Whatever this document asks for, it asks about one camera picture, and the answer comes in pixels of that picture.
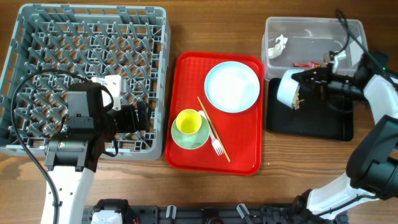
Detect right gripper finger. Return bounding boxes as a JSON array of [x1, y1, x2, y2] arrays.
[[307, 81, 328, 100], [292, 67, 330, 86]]

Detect red sauce packet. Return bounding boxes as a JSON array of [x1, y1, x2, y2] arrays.
[[292, 62, 325, 68]]

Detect light blue bowl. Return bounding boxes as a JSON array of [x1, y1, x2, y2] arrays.
[[277, 68, 304, 108]]

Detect white napkin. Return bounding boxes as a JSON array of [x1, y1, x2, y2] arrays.
[[267, 34, 288, 59]]

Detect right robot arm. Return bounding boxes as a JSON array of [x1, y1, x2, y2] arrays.
[[287, 51, 397, 223]]

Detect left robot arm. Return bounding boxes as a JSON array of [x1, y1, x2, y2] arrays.
[[41, 81, 150, 223]]

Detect grey dishwasher rack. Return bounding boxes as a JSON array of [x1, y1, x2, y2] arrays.
[[1, 4, 171, 160]]

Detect black plastic tray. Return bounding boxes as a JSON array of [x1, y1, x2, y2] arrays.
[[264, 78, 354, 141]]

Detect food scraps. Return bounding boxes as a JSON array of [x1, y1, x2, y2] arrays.
[[292, 91, 303, 110]]

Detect clear plastic bin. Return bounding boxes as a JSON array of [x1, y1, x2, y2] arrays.
[[261, 17, 367, 80]]

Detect yellow cup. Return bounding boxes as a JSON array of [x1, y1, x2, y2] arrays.
[[176, 109, 201, 135]]

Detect green saucer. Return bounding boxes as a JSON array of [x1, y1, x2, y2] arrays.
[[171, 116, 211, 150]]

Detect wooden chopstick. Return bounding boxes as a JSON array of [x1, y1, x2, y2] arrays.
[[197, 96, 231, 163]]

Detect white plastic fork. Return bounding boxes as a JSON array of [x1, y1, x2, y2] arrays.
[[199, 110, 224, 156]]

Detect light blue plate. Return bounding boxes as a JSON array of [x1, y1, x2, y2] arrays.
[[204, 61, 261, 113]]

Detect red plastic tray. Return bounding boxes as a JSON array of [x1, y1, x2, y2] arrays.
[[165, 52, 264, 175]]

